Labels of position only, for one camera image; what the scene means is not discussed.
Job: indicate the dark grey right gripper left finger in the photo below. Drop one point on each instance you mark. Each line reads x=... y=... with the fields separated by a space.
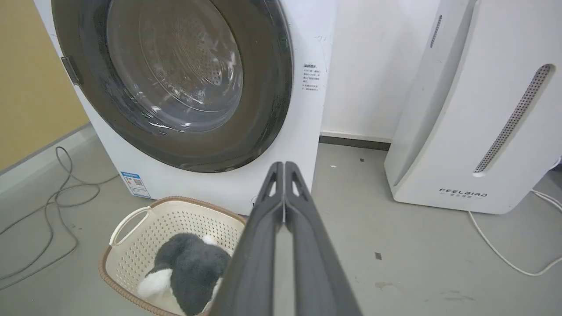
x=254 y=263

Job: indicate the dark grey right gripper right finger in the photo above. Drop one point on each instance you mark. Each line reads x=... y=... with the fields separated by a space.
x=316 y=267

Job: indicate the white front-load washing machine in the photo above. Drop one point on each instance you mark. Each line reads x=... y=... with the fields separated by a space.
x=303 y=131

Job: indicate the dark round washing machine door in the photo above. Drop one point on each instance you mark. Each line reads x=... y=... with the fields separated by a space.
x=259 y=109

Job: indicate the grey and white plush toy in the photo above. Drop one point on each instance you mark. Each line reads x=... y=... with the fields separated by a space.
x=193 y=272

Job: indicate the cream perforated laundry basket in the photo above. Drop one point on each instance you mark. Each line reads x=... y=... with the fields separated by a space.
x=145 y=245

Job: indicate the blue energy label sticker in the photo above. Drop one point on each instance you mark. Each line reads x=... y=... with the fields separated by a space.
x=136 y=184

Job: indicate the white Feelaird air purifier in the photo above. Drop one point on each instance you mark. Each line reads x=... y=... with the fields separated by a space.
x=474 y=131

